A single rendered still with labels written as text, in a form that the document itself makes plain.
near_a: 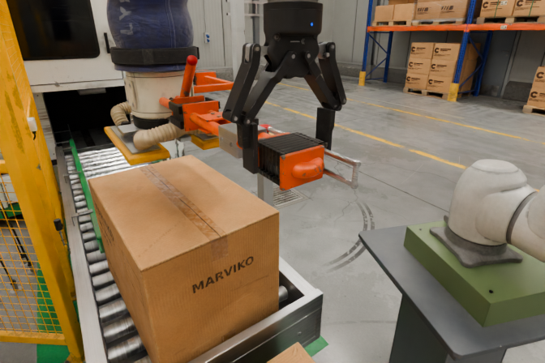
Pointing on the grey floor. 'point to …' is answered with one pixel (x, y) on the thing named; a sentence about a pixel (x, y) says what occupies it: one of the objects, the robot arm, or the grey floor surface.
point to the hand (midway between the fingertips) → (289, 152)
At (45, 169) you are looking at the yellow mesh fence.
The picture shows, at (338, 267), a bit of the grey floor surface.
